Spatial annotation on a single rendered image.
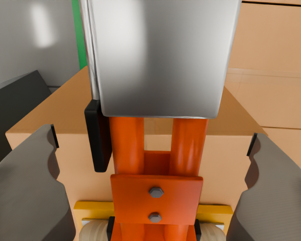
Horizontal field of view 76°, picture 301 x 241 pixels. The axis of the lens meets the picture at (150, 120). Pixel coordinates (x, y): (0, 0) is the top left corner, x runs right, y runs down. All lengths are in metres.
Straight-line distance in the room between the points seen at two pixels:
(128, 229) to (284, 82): 0.72
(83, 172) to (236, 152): 0.25
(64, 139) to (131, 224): 0.19
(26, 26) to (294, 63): 1.29
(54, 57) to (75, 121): 1.03
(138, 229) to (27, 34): 1.30
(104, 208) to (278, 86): 0.67
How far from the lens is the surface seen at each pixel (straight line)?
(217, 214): 0.40
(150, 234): 0.22
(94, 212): 0.40
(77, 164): 0.35
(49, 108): 0.41
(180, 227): 0.18
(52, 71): 1.38
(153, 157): 0.15
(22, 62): 1.46
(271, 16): 0.72
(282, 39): 0.75
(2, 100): 1.15
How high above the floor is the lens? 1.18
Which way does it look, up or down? 60 degrees down
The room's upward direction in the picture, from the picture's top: 178 degrees counter-clockwise
